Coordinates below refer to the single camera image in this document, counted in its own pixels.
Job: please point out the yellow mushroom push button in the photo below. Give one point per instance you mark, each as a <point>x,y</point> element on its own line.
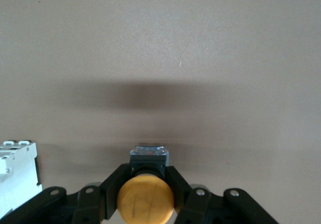
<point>145,199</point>

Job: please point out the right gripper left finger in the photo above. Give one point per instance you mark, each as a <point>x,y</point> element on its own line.
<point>110,188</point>

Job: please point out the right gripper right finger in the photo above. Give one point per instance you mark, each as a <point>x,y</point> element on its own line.
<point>180,188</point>

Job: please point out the white circuit breaker red switch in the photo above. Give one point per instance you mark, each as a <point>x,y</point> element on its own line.
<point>17,173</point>

